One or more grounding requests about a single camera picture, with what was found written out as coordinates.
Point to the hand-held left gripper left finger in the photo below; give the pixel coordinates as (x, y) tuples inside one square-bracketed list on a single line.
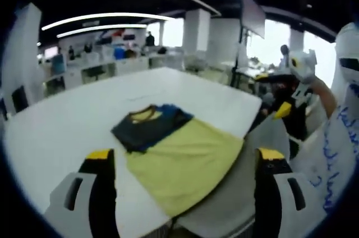
[(103, 201)]

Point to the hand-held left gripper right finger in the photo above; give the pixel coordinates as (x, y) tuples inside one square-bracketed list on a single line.
[(266, 201)]

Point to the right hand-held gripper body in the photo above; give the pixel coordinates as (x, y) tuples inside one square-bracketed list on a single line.
[(303, 64)]

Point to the yellow garment with dark sleeves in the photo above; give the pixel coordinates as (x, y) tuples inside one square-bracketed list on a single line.
[(182, 159)]

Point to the black stand pole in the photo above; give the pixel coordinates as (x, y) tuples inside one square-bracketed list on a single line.
[(240, 52)]

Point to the white worn device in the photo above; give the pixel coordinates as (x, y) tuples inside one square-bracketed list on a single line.
[(347, 52)]

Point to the person's white printed shirt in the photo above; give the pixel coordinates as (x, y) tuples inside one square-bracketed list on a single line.
[(317, 159)]

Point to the grey flat panel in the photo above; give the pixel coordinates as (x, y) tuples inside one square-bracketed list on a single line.
[(252, 19)]

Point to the white square pillar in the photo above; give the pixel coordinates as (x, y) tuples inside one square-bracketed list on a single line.
[(196, 31), (21, 61)]

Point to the black cabinet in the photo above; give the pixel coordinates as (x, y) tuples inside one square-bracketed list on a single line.
[(19, 99)]

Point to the row of white cabinets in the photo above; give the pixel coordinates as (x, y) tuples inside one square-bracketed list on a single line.
[(112, 66)]

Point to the teal storage box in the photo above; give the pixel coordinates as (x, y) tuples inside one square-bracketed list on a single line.
[(59, 64)]

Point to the blue crate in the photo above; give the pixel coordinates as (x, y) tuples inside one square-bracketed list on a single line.
[(119, 52)]

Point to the long ceiling light strip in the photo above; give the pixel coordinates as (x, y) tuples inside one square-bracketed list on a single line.
[(101, 28), (103, 18)]

